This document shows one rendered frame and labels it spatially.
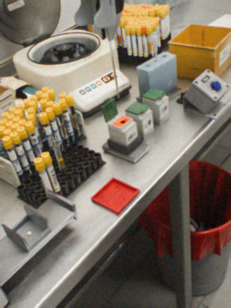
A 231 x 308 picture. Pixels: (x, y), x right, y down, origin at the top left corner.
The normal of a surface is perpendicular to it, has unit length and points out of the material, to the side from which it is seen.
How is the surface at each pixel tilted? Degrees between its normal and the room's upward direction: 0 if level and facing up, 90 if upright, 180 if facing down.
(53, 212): 0
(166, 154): 0
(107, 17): 90
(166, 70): 90
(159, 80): 90
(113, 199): 0
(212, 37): 90
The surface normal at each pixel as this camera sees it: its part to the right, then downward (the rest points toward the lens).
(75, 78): 0.66, 0.40
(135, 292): -0.14, -0.77
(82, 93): 0.16, -0.52
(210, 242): 0.21, 0.67
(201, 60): -0.56, 0.58
